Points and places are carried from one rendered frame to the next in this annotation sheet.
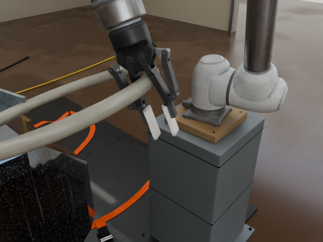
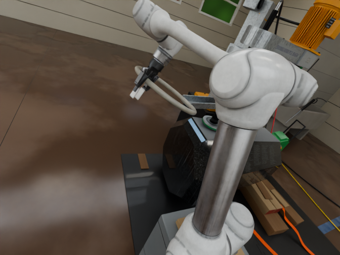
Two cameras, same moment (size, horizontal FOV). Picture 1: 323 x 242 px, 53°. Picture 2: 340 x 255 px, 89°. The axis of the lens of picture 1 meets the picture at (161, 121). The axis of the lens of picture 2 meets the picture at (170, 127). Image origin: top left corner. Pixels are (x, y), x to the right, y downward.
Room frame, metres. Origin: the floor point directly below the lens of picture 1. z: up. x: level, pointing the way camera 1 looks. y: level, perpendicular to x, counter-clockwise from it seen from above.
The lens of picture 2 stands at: (1.03, -0.78, 1.66)
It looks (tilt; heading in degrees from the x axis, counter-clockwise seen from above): 33 degrees down; 105
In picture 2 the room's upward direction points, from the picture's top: 22 degrees clockwise
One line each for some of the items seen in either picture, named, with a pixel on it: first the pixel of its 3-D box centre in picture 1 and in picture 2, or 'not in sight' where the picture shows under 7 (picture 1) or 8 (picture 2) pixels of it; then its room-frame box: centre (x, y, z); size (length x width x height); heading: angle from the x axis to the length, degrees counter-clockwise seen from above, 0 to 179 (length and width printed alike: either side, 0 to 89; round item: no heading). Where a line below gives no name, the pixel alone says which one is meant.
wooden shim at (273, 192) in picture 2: not in sight; (279, 198); (2.22, 1.41, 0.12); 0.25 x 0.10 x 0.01; 141
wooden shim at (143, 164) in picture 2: not in sight; (142, 161); (0.46, 0.71, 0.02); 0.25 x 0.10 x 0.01; 136
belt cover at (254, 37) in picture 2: not in sight; (279, 50); (1.17, 1.10, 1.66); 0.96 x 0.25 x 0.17; 59
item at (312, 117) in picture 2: not in sight; (293, 120); (2.59, 4.19, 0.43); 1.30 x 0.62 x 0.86; 49
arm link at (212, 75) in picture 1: (212, 80); (228, 226); (1.29, -0.22, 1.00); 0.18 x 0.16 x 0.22; 62
